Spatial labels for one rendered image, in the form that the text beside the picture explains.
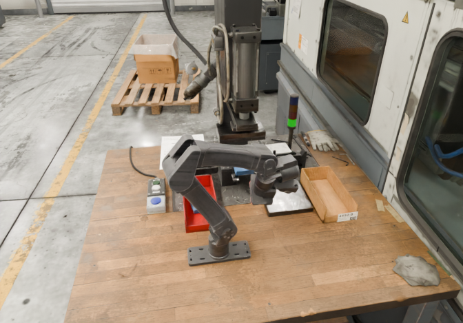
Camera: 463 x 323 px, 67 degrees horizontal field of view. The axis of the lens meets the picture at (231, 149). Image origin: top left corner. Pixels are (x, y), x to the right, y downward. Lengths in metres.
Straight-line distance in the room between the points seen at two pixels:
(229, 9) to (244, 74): 0.22
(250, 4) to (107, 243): 0.93
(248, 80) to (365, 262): 0.71
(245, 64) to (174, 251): 0.67
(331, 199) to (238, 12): 0.77
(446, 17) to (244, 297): 1.01
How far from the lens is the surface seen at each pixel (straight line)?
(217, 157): 0.91
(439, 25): 1.30
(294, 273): 1.14
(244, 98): 1.27
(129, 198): 1.44
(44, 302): 2.42
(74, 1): 10.87
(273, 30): 4.41
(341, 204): 1.41
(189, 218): 1.30
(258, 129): 1.35
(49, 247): 2.72
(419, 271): 1.24
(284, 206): 1.33
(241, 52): 1.22
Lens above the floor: 1.78
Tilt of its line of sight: 31 degrees down
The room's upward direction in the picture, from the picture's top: straight up
